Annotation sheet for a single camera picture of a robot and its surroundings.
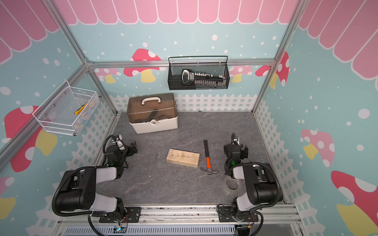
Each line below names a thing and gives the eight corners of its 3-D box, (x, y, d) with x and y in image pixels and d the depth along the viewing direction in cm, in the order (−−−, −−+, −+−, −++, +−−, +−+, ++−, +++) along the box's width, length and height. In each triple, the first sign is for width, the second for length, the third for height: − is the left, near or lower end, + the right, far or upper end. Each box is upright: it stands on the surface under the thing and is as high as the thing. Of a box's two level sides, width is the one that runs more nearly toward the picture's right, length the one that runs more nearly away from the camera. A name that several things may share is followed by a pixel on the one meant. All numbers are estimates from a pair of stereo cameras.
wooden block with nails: (167, 162, 95) (166, 159, 92) (170, 151, 100) (170, 147, 97) (197, 168, 92) (197, 165, 89) (199, 156, 98) (200, 153, 95)
